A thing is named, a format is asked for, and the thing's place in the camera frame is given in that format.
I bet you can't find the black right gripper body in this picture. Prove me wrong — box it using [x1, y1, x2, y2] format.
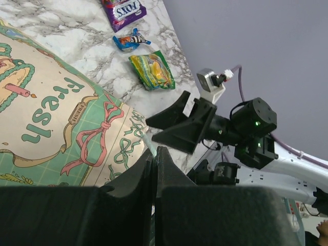
[183, 99, 236, 144]

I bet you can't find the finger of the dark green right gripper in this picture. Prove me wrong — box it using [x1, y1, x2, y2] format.
[146, 91, 195, 128]
[152, 120, 202, 154]

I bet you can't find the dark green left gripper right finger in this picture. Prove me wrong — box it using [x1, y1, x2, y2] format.
[155, 146, 300, 245]

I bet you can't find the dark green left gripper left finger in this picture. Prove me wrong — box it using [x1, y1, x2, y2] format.
[1, 150, 153, 245]

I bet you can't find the yellow green snack bag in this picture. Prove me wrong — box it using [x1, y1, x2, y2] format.
[129, 50, 176, 91]

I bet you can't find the blue M&M's candy packet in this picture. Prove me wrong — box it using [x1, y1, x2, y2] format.
[113, 28, 151, 52]

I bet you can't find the green illustrated paper bag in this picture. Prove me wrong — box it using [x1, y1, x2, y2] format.
[1, 23, 148, 187]

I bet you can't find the purple Fox's candy bag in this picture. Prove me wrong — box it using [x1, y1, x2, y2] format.
[101, 0, 147, 33]

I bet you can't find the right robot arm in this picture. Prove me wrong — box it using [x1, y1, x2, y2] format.
[146, 91, 327, 214]

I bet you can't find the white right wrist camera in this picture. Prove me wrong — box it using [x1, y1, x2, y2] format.
[196, 69, 234, 104]

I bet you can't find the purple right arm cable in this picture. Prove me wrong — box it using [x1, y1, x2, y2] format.
[230, 65, 328, 170]

